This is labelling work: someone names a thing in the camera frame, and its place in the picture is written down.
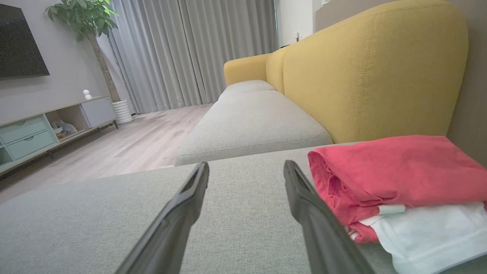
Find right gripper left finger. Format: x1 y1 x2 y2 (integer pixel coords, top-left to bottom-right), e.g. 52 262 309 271
114 162 210 274

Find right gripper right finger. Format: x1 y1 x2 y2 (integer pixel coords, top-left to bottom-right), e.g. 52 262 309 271
283 160 376 274

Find red basketball jersey white sleeves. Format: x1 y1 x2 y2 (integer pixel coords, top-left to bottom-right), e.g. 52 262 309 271
307 135 487 274

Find white ribbed plant pot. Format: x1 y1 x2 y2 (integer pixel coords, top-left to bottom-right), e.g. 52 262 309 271
111 99 134 125

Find grey crumpled cloth bundle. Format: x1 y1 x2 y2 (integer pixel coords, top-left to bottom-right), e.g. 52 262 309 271
51 119 78 139

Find grey TV cabinet mint drawers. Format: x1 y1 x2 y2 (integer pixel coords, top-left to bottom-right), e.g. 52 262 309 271
0 96 119 176

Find small grey sofa seat cushion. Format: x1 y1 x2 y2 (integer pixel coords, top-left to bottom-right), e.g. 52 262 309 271
218 79 277 102

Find small yellow sofa backrest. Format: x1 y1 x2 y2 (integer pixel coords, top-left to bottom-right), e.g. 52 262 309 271
265 45 290 95

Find large yellow sofa backrest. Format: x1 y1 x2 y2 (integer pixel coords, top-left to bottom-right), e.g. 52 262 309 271
283 0 469 144

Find grey pleated curtain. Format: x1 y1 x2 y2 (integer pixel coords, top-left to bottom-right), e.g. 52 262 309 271
102 0 281 115

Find indoor tree plant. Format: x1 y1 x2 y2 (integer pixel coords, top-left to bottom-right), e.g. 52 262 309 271
43 0 121 103

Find black flat TV screen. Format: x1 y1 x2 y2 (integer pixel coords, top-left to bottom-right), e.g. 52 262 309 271
0 3 51 80

